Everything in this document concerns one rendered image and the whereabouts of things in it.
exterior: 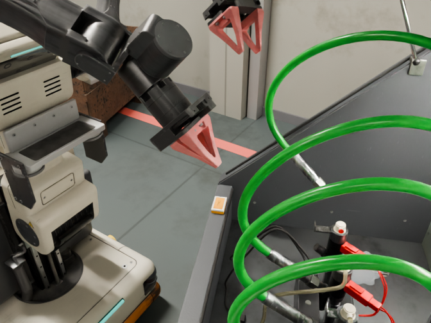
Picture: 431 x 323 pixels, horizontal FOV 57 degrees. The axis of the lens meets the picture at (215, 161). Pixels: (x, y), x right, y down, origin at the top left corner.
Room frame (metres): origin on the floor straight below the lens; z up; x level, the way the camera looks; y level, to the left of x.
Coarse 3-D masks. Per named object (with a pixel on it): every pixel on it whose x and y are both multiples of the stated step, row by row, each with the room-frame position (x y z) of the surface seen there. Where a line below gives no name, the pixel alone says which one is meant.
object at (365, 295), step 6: (348, 288) 0.38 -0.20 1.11; (354, 288) 0.38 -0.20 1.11; (360, 288) 0.38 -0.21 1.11; (354, 294) 0.37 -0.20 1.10; (360, 294) 0.37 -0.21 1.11; (366, 294) 0.37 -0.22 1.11; (360, 300) 0.36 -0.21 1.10; (366, 300) 0.36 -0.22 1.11; (372, 300) 0.36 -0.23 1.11; (372, 306) 0.35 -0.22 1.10; (378, 306) 0.35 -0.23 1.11
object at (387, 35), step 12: (348, 36) 0.58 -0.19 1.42; (360, 36) 0.57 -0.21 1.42; (372, 36) 0.56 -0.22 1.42; (384, 36) 0.55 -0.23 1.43; (396, 36) 0.54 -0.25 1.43; (408, 36) 0.54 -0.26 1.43; (420, 36) 0.53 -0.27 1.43; (312, 48) 0.61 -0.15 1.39; (324, 48) 0.60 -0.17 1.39; (300, 60) 0.62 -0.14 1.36; (288, 72) 0.64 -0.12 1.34; (276, 84) 0.65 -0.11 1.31; (276, 132) 0.64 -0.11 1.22; (288, 144) 0.64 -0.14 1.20
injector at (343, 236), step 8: (328, 240) 0.48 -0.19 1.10; (336, 240) 0.46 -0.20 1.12; (344, 240) 0.47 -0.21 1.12; (320, 248) 0.48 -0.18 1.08; (328, 248) 0.47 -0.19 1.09; (336, 248) 0.46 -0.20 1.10; (328, 272) 0.47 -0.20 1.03; (328, 280) 0.47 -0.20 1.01; (320, 296) 0.47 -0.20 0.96; (320, 304) 0.47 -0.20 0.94
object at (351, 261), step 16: (336, 256) 0.25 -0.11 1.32; (352, 256) 0.25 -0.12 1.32; (368, 256) 0.25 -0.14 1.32; (384, 256) 0.25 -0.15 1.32; (272, 272) 0.26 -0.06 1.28; (288, 272) 0.25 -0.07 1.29; (304, 272) 0.25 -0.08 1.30; (320, 272) 0.25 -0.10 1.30; (400, 272) 0.23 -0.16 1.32; (416, 272) 0.23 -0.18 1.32; (256, 288) 0.26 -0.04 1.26; (240, 304) 0.26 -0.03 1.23
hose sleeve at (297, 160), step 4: (296, 156) 0.62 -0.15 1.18; (300, 156) 0.62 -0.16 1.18; (292, 160) 0.62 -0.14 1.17; (296, 160) 0.61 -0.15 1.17; (300, 160) 0.61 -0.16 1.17; (304, 160) 0.62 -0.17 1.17; (296, 164) 0.61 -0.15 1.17; (300, 164) 0.61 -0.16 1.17; (304, 164) 0.61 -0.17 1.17; (300, 168) 0.61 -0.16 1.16; (304, 168) 0.60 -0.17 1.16; (308, 168) 0.60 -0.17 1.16; (304, 172) 0.60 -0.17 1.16; (308, 172) 0.60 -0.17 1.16; (312, 172) 0.60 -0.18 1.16; (308, 176) 0.59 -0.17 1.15; (312, 176) 0.59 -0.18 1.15; (316, 176) 0.59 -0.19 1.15; (312, 180) 0.59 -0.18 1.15; (316, 180) 0.59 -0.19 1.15
